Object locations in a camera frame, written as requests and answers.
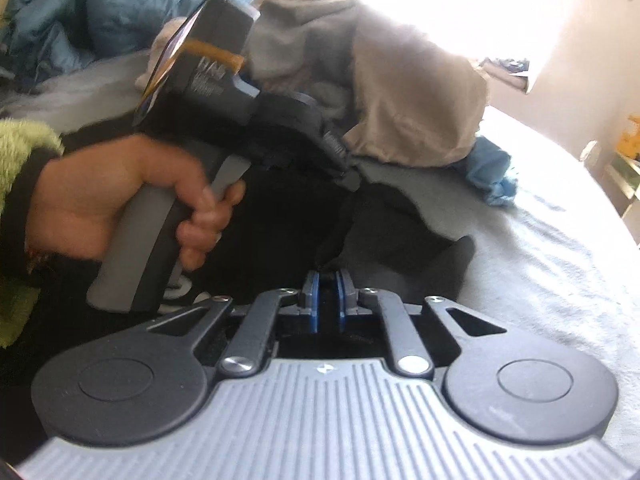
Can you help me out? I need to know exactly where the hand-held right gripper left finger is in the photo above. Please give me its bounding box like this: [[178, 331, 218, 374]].
[[147, 270, 321, 378]]

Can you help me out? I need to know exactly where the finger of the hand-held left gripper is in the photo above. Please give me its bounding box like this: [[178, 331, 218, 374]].
[[320, 130, 362, 193]]

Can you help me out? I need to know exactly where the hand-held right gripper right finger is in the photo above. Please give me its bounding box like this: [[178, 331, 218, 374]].
[[336, 270, 506, 377]]

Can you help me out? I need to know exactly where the black t-shirt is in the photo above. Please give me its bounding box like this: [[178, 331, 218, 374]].
[[0, 125, 477, 391]]

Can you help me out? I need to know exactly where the person's left hand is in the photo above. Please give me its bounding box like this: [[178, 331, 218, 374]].
[[25, 135, 247, 273]]

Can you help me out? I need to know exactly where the beige jacket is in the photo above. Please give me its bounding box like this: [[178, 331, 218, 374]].
[[344, 10, 489, 169]]

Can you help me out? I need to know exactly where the blue duvet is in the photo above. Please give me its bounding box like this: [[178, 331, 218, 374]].
[[0, 0, 262, 82]]

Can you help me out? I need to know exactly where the light blue cloth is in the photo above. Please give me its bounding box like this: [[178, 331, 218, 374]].
[[462, 137, 517, 207]]

